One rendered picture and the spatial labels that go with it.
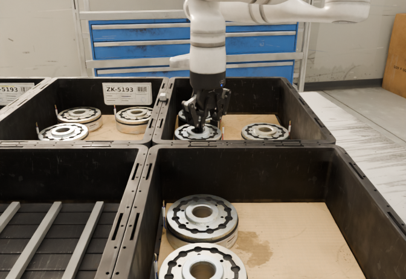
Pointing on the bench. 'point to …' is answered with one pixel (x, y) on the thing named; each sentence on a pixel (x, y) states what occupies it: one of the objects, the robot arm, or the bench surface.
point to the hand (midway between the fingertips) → (207, 131)
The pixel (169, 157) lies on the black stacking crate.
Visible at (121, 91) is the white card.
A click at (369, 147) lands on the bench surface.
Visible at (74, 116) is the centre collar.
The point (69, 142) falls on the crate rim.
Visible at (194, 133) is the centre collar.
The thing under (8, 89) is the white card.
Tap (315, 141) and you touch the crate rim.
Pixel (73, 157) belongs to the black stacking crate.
